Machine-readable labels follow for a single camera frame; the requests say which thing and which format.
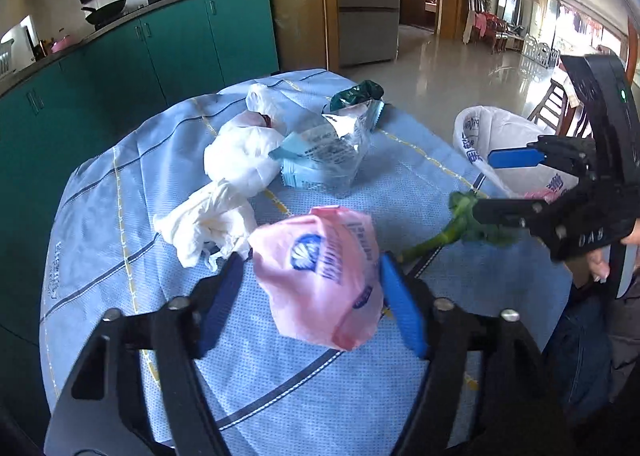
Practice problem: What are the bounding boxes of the white plastic bag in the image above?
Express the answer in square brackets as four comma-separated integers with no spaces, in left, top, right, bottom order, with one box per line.
[204,84,287,197]

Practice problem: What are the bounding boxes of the grey refrigerator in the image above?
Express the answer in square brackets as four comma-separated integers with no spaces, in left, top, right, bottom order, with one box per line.
[334,0,401,68]

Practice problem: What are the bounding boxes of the pink clothes on chair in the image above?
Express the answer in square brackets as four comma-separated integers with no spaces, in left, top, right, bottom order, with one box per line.
[462,11,489,45]

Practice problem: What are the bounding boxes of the person's right hand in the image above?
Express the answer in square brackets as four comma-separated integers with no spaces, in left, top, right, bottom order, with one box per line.
[587,221,640,282]

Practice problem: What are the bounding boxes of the white dish rack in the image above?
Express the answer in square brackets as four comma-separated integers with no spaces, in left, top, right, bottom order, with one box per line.
[0,39,16,80]

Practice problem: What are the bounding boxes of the wooden glass door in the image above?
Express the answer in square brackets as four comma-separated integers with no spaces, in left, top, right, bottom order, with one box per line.
[239,0,341,73]

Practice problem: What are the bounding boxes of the pink plastic bag blue logo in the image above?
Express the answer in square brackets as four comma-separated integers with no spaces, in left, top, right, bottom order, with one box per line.
[247,205,385,352]

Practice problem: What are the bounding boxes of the red chairs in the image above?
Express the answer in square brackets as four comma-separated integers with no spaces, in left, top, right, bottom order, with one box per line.
[477,11,509,50]

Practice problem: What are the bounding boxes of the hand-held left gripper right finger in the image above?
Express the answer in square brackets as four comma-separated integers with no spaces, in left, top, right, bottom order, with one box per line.
[378,252,566,456]

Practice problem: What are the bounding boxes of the light blue packet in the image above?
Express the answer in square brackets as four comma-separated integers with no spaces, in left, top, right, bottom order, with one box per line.
[280,129,372,193]

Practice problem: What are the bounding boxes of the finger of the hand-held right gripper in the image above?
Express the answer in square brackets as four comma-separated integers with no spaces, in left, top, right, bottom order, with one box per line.
[472,196,576,247]
[487,137,598,177]

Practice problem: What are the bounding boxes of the teal base cabinets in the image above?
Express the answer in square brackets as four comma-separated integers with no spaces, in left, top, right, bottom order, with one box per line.
[0,0,281,337]

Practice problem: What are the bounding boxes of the dark green packet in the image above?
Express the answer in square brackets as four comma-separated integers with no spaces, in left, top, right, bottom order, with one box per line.
[329,80,384,112]

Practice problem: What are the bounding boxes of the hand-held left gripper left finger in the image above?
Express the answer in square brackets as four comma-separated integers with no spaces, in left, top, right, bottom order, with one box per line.
[44,251,246,456]

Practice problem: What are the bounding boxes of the black wok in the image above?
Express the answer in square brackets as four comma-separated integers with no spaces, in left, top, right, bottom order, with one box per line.
[81,0,128,27]

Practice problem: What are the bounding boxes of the white low fence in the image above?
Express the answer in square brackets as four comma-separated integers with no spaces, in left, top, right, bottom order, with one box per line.
[522,34,561,68]

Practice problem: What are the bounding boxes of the wooden chair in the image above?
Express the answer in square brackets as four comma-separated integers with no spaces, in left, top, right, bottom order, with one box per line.
[527,79,594,138]

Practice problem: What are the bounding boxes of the green vegetable stalk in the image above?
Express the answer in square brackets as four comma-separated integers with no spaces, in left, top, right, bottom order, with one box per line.
[400,190,521,262]

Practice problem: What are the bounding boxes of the white kitchen appliance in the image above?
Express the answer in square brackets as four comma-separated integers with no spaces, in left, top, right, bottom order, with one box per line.
[0,15,39,63]

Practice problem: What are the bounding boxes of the white wastebasket with bag liner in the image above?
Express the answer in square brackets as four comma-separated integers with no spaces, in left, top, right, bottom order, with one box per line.
[452,105,596,204]

